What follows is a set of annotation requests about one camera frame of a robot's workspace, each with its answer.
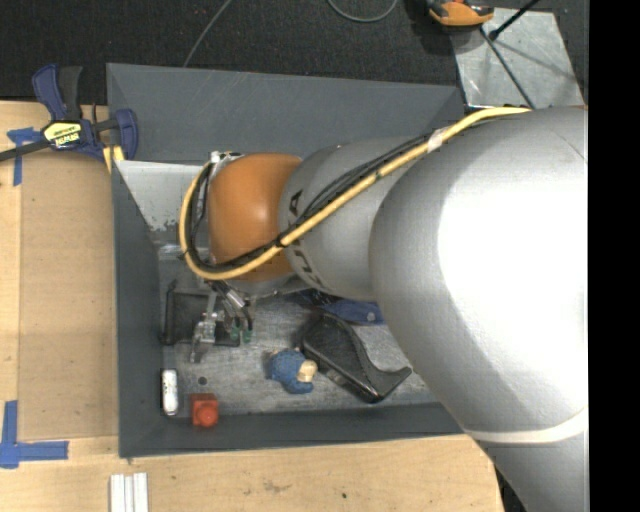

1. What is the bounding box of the black rectangular tray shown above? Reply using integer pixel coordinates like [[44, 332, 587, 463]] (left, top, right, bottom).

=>
[[160, 279, 242, 348]]

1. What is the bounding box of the white cylinder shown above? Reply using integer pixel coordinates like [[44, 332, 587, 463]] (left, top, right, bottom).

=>
[[161, 368, 180, 417]]

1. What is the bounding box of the red block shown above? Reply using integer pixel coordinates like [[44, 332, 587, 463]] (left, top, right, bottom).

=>
[[188, 393, 220, 428]]

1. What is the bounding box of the blue toy figure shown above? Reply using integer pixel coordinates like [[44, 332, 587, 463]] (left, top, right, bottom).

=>
[[264, 348, 319, 395]]

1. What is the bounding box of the brown cardboard board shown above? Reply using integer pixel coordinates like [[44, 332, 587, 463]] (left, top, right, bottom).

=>
[[18, 148, 120, 442]]

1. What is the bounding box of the grey metal bin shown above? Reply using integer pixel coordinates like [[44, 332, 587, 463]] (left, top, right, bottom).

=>
[[105, 62, 469, 459]]

